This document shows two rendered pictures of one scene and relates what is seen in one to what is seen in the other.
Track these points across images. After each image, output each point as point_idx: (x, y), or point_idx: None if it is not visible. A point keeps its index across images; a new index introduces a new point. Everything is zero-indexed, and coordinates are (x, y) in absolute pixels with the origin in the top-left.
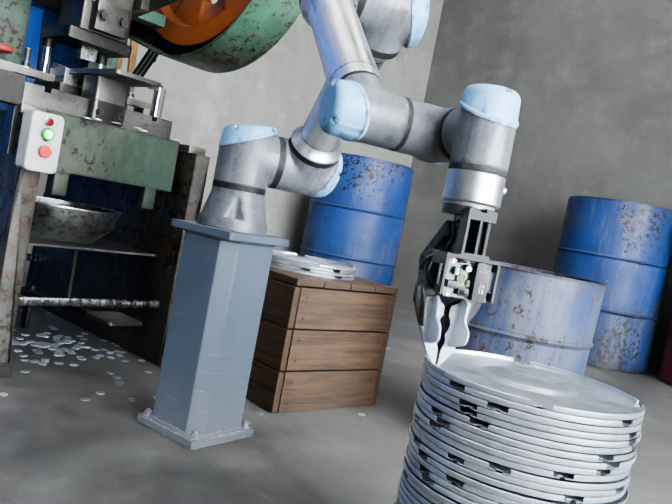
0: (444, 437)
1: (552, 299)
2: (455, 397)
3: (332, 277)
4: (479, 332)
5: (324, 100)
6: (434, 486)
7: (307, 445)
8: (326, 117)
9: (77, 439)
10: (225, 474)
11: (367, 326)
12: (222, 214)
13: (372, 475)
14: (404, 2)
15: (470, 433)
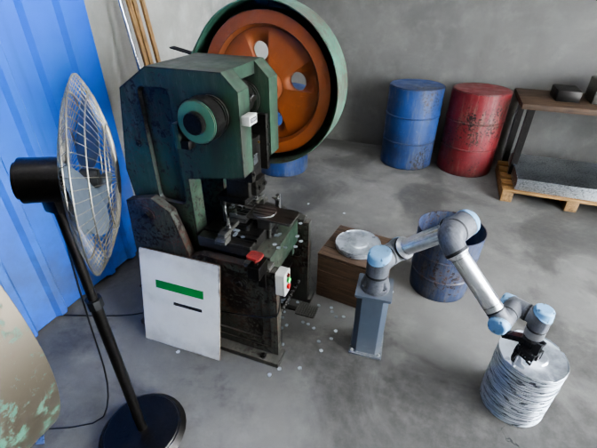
0: (522, 387)
1: (474, 251)
2: (528, 380)
3: None
4: (447, 266)
5: (492, 324)
6: (518, 396)
7: (401, 330)
8: (496, 332)
9: (350, 380)
10: (401, 369)
11: None
12: (380, 292)
13: (431, 337)
14: (475, 231)
15: (533, 388)
